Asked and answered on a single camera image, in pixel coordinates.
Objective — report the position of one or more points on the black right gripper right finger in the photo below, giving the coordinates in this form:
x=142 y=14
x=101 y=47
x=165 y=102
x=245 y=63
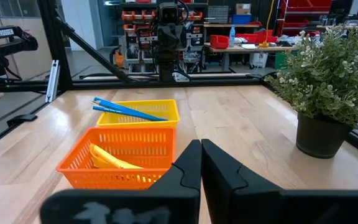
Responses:
x=228 y=199

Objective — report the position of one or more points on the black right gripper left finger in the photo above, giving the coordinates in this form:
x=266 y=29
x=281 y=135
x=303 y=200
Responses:
x=179 y=193

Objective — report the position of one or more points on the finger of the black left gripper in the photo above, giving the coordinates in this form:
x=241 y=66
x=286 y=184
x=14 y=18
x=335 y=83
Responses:
x=169 y=37
x=176 y=37

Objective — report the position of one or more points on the storage cart with orange bins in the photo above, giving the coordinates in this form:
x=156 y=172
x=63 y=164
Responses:
x=194 y=40

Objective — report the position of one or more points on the red plastic bin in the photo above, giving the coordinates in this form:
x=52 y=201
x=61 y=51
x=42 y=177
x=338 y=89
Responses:
x=247 y=38
x=267 y=35
x=219 y=42

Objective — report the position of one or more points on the orange and black machine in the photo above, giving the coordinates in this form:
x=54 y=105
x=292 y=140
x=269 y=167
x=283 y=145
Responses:
x=120 y=59

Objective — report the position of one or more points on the grey small-parts drawer cabinet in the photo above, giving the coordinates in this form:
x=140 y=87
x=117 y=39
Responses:
x=217 y=14

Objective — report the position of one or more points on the clear water bottle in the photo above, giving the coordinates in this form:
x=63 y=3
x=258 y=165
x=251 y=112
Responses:
x=232 y=37

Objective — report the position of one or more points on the blue storage box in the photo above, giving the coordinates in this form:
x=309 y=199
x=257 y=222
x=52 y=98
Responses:
x=241 y=19

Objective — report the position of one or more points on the wooden workbench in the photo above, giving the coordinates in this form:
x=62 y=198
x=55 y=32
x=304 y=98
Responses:
x=244 y=48

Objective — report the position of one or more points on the cardboard box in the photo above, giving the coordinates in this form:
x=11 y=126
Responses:
x=243 y=8

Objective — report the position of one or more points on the yellow plastic basket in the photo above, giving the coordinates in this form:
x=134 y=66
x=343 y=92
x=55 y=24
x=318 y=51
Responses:
x=135 y=124

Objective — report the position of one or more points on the orange plastic basket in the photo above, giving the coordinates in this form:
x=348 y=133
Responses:
x=129 y=128

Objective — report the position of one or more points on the white container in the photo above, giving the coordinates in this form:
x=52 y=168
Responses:
x=258 y=59

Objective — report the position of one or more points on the green box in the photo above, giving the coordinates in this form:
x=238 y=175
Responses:
x=280 y=60

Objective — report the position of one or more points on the green potted plant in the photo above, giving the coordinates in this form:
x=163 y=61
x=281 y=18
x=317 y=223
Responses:
x=322 y=137

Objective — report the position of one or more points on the red bin shelf rack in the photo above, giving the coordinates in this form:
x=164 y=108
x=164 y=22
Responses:
x=295 y=23

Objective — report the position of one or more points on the tan cardboard crate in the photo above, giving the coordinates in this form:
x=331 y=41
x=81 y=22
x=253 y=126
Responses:
x=33 y=62

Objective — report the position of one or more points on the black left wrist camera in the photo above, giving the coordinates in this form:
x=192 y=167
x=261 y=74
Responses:
x=168 y=14

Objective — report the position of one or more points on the silver aluminium bracket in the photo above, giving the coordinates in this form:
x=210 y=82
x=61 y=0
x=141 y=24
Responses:
x=52 y=81

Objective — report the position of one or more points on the black frame clamp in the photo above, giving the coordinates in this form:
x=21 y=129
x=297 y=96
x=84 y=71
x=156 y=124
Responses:
x=22 y=119

